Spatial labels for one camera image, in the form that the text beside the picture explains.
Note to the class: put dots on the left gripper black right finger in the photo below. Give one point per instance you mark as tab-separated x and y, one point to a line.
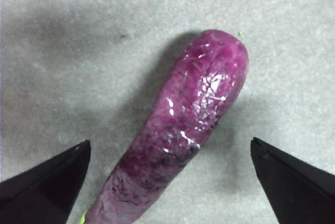
295	190

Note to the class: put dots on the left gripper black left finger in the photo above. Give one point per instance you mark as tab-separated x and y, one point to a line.
44	192

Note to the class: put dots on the purple eggplant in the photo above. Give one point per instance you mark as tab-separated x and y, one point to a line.
188	109

